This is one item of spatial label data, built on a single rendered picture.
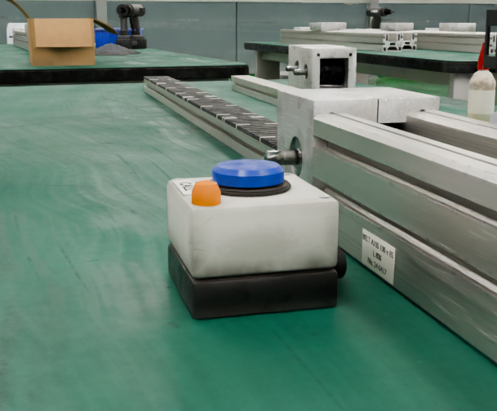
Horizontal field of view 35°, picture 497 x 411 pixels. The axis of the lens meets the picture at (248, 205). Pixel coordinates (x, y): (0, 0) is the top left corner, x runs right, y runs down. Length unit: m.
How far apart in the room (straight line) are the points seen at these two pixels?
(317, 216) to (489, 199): 0.09
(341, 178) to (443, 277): 0.14
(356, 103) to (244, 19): 11.55
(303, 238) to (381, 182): 0.07
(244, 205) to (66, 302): 0.12
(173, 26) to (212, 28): 0.59
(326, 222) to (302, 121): 0.19
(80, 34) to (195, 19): 9.26
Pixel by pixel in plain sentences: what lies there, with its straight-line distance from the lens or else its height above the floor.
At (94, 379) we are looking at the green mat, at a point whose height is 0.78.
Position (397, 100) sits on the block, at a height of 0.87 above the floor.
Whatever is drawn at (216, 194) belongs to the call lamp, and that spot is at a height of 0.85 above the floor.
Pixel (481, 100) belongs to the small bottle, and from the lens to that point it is 1.20.
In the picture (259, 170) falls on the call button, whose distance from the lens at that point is 0.43.
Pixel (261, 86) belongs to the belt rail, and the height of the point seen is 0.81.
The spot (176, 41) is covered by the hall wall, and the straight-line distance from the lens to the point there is 11.84.
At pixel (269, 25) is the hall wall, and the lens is 12.26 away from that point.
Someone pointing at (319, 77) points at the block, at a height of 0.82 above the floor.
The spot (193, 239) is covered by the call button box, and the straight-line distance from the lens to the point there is 0.40.
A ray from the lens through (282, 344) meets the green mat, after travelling 0.39.
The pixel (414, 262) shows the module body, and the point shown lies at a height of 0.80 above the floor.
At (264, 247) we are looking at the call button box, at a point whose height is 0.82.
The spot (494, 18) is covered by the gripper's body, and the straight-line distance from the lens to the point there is 0.76.
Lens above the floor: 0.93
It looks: 13 degrees down
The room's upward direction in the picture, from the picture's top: straight up
